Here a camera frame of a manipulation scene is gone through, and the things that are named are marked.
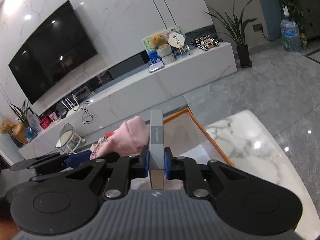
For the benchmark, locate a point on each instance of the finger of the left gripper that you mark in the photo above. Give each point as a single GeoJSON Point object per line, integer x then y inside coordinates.
{"type": "Point", "coordinates": [28, 163]}
{"type": "Point", "coordinates": [76, 160]}

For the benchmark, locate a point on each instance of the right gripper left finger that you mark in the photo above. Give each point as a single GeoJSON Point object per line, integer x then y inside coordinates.
{"type": "Point", "coordinates": [123, 171]}

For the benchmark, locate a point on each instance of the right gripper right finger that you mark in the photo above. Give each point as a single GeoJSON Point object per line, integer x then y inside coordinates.
{"type": "Point", "coordinates": [188, 171]}

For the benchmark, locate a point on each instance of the grey cardboard box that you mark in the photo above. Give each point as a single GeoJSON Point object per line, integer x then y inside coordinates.
{"type": "Point", "coordinates": [156, 149]}

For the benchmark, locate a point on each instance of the small white stool chair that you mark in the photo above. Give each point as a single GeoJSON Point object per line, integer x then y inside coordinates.
{"type": "Point", "coordinates": [69, 139]}

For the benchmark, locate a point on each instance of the orange storage box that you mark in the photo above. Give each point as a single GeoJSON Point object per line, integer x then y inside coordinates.
{"type": "Point", "coordinates": [186, 137]}

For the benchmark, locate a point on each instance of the blue glass vase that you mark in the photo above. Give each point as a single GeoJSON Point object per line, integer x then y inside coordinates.
{"type": "Point", "coordinates": [31, 133]}

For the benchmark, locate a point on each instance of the red gift box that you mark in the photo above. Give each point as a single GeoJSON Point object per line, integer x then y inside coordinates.
{"type": "Point", "coordinates": [45, 122]}

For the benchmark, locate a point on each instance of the golden vase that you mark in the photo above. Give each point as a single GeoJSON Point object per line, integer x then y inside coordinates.
{"type": "Point", "coordinates": [19, 131]}

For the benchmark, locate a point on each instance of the white wifi router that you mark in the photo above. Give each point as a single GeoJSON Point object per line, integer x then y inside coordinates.
{"type": "Point", "coordinates": [71, 105]}

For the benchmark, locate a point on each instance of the potted plant left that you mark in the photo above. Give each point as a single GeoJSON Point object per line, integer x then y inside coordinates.
{"type": "Point", "coordinates": [21, 112]}

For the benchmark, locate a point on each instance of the white marble tv console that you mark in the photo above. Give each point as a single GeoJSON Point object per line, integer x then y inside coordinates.
{"type": "Point", "coordinates": [139, 92]}

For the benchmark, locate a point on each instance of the black white patterned items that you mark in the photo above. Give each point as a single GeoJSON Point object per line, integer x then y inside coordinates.
{"type": "Point", "coordinates": [206, 42]}

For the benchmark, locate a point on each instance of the small brown teddy bear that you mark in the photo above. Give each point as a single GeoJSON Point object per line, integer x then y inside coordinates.
{"type": "Point", "coordinates": [159, 42]}

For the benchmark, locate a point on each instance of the round white paper fan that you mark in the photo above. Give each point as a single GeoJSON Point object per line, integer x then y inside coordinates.
{"type": "Point", "coordinates": [175, 37]}

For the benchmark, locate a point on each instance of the potted green plant right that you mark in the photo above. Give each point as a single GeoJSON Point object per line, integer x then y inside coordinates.
{"type": "Point", "coordinates": [235, 27]}

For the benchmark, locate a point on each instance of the blue water bottle jug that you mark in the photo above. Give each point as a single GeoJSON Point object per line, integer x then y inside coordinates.
{"type": "Point", "coordinates": [290, 35]}

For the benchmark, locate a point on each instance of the wall mounted television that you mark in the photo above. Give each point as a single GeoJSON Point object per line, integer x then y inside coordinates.
{"type": "Point", "coordinates": [59, 45]}

